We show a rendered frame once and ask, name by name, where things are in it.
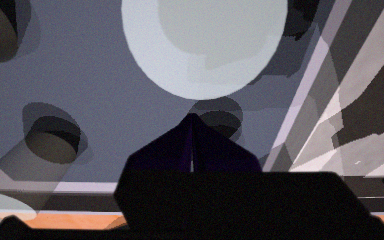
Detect white shallow rectangular tray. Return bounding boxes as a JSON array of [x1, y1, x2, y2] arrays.
[[270, 0, 384, 198]]

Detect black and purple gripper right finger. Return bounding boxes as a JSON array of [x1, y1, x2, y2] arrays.
[[192, 113, 263, 172]]

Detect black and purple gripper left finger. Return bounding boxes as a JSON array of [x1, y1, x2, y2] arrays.
[[121, 113, 192, 174]]

